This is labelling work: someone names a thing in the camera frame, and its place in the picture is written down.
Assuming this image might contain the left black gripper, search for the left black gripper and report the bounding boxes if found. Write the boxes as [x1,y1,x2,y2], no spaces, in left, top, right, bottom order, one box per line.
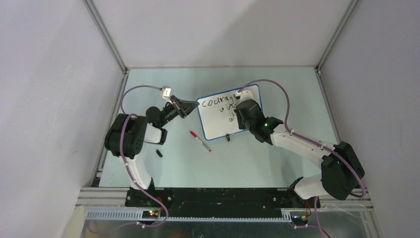
[159,95,199,127]

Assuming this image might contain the blue framed whiteboard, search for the blue framed whiteboard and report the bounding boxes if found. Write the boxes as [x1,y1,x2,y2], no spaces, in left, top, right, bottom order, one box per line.
[197,84,262,141]

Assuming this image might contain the black marker cap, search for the black marker cap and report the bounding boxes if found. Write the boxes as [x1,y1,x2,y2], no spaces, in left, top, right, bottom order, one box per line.
[156,150,163,158]

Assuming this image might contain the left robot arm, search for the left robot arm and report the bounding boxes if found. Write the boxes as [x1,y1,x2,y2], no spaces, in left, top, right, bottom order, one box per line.
[104,95,199,207]

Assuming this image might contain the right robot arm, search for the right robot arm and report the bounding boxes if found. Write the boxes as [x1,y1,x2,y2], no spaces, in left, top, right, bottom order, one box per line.
[234,99,365,207]

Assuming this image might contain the red whiteboard marker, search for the red whiteboard marker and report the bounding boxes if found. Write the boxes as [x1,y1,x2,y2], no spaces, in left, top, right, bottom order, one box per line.
[189,131,212,152]

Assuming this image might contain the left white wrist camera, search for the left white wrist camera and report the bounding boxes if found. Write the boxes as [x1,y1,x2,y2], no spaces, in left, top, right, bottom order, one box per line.
[161,86,171,100]

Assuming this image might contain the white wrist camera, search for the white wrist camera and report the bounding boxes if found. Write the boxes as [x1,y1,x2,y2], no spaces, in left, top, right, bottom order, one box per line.
[234,89,254,104]
[161,86,171,100]

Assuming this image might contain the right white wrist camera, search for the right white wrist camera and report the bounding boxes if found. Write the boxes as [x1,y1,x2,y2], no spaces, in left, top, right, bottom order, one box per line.
[234,89,254,104]

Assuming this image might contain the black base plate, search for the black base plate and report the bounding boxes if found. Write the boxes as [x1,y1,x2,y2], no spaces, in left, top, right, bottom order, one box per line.
[125,188,320,219]

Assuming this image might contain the aluminium frame rail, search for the aluminium frame rail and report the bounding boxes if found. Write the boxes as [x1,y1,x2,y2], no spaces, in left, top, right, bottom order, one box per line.
[76,187,373,223]

